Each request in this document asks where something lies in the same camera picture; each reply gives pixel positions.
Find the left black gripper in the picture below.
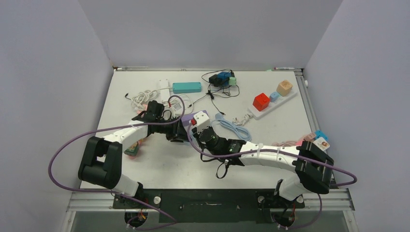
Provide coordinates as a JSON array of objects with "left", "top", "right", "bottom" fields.
[{"left": 155, "top": 116, "right": 190, "bottom": 143}]

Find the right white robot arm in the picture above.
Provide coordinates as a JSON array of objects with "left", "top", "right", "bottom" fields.
[{"left": 191, "top": 127, "right": 334, "bottom": 207}]

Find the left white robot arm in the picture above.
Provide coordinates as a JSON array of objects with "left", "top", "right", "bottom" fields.
[{"left": 78, "top": 101, "right": 188, "bottom": 208}]

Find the pink cube socket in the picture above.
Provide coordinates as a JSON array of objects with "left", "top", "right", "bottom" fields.
[{"left": 136, "top": 104, "right": 147, "bottom": 114}]

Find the beige small plug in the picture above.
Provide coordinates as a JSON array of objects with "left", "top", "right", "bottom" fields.
[{"left": 303, "top": 132, "right": 317, "bottom": 142}]

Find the blue small plug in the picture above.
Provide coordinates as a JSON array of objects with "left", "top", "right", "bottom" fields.
[{"left": 314, "top": 130, "right": 329, "bottom": 141}]

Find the purple power strip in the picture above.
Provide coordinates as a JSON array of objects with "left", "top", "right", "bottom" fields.
[{"left": 181, "top": 111, "right": 200, "bottom": 127}]

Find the small white power strip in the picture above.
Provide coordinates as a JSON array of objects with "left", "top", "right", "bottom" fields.
[{"left": 159, "top": 79, "right": 171, "bottom": 103}]

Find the teal power strip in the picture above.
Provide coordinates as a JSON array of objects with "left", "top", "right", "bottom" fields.
[{"left": 172, "top": 82, "right": 202, "bottom": 94}]

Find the green picture adapter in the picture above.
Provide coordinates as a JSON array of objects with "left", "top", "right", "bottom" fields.
[{"left": 124, "top": 143, "right": 140, "bottom": 157}]

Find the long white power strip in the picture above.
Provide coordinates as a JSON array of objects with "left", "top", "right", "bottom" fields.
[{"left": 247, "top": 90, "right": 298, "bottom": 120}]

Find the black power adapter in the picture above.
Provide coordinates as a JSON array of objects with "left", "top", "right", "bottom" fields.
[{"left": 208, "top": 74, "right": 225, "bottom": 87}]

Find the light green adapter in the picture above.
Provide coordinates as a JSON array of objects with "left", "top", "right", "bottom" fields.
[{"left": 229, "top": 76, "right": 237, "bottom": 86}]

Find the red cube adapter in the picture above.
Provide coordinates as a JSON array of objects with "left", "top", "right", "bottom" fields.
[{"left": 252, "top": 93, "right": 270, "bottom": 112}]

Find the small blue adapter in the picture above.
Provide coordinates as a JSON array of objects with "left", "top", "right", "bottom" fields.
[{"left": 269, "top": 91, "right": 281, "bottom": 102}]

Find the tan cube adapter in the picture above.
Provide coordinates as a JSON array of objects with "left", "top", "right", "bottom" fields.
[{"left": 276, "top": 80, "right": 293, "bottom": 97}]

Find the white picture cube adapter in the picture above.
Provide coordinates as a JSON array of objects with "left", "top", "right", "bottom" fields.
[{"left": 313, "top": 137, "right": 330, "bottom": 151}]

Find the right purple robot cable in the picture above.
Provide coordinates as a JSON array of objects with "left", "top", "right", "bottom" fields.
[{"left": 186, "top": 123, "right": 358, "bottom": 188}]

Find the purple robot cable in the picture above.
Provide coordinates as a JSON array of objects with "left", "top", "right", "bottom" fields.
[
  {"left": 48, "top": 95, "right": 187, "bottom": 231},
  {"left": 186, "top": 123, "right": 358, "bottom": 188}
]

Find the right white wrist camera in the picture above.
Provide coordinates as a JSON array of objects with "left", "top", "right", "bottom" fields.
[{"left": 192, "top": 111, "right": 211, "bottom": 133}]

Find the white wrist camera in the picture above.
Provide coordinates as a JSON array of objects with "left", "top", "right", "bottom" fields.
[
  {"left": 168, "top": 102, "right": 183, "bottom": 113},
  {"left": 192, "top": 111, "right": 211, "bottom": 133}
]

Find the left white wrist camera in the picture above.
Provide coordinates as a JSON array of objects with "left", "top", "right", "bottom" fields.
[{"left": 168, "top": 102, "right": 183, "bottom": 113}]

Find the light blue cable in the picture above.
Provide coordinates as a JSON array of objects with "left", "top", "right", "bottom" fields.
[{"left": 211, "top": 113, "right": 252, "bottom": 142}]

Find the black thin cable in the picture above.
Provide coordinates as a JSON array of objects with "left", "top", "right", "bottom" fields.
[{"left": 188, "top": 69, "right": 240, "bottom": 116}]

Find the white coiled cable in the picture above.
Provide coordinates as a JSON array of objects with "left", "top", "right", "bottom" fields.
[{"left": 131, "top": 89, "right": 195, "bottom": 117}]

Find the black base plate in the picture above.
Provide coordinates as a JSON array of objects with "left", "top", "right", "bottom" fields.
[{"left": 113, "top": 188, "right": 305, "bottom": 225}]

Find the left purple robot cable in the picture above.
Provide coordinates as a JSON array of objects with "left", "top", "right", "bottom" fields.
[{"left": 48, "top": 95, "right": 187, "bottom": 231}]

